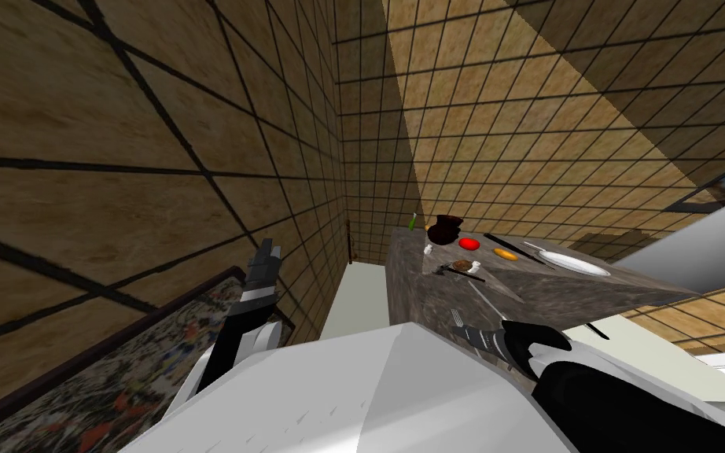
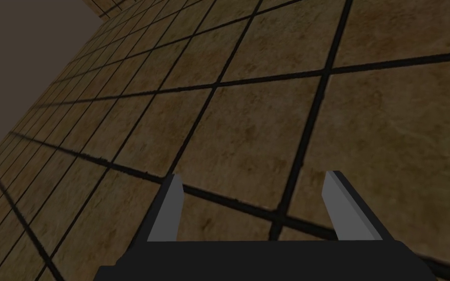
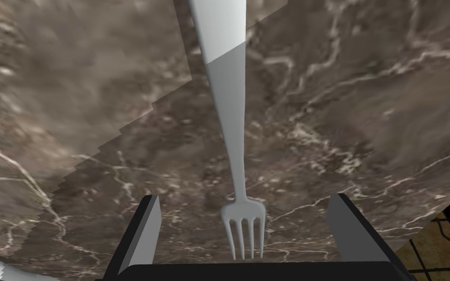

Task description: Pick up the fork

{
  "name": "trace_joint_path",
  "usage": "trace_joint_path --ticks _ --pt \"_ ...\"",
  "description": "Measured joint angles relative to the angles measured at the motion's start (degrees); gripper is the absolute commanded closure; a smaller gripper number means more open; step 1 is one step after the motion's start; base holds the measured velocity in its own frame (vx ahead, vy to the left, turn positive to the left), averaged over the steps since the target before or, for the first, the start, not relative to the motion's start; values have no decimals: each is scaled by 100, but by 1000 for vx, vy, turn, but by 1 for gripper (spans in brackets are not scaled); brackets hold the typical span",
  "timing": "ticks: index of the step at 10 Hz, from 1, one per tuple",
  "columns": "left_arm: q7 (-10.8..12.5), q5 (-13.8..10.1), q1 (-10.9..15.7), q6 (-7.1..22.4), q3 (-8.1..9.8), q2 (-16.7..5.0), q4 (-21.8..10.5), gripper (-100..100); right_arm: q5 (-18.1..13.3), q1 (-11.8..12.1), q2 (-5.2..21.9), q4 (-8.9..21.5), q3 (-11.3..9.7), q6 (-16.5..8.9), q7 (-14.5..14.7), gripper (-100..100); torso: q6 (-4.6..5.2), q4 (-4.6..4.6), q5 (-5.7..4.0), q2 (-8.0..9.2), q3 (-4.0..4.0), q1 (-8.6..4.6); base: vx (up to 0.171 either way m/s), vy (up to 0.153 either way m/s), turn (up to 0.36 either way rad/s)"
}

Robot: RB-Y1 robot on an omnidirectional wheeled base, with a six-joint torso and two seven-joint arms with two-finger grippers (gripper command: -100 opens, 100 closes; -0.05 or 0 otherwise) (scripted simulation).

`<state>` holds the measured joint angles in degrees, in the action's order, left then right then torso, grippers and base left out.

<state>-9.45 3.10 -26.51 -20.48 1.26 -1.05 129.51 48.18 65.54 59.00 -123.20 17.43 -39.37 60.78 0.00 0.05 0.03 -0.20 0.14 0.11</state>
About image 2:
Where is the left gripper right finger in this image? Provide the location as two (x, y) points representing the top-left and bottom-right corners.
(321, 170), (396, 242)

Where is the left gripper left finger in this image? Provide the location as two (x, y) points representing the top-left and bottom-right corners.
(129, 173), (185, 247)

